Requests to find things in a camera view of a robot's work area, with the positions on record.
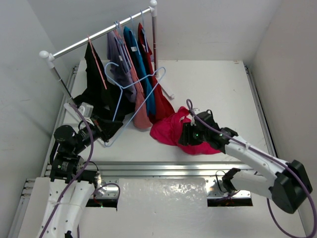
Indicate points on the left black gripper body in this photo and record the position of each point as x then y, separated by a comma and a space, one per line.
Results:
102, 130

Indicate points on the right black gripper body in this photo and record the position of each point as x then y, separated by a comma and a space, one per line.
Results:
193, 136

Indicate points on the light blue wire hanger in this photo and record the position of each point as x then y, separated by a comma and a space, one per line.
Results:
139, 102

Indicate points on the magenta t-shirt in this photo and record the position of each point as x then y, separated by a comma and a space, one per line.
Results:
168, 132

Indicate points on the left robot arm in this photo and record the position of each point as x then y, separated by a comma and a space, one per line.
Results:
71, 185

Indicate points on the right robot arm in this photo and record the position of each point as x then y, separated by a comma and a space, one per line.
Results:
285, 183

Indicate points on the black t-shirt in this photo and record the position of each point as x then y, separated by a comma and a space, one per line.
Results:
104, 101

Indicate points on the salmon pink t-shirt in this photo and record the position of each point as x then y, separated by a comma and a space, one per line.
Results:
141, 121

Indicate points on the dark red t-shirt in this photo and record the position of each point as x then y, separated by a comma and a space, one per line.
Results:
163, 107

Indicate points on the purple t-shirt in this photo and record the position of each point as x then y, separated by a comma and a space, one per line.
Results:
122, 72

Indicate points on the teal t-shirt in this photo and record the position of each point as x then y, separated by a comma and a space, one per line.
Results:
135, 54

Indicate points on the blue hanger in purple shirt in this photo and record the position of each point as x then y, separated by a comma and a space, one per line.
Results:
121, 39

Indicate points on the blue hanger in red shirt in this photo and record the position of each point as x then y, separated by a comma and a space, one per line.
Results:
144, 32

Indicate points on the blue hanger in teal shirt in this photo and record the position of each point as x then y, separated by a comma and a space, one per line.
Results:
133, 32

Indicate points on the silver clothes rack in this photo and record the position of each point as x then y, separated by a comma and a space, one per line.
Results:
49, 58

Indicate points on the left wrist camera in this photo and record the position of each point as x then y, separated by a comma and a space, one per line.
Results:
85, 109

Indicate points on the aluminium rail frame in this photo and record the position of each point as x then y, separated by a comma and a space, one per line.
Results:
164, 191

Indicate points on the pink wire hanger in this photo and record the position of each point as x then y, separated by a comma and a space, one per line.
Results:
96, 61

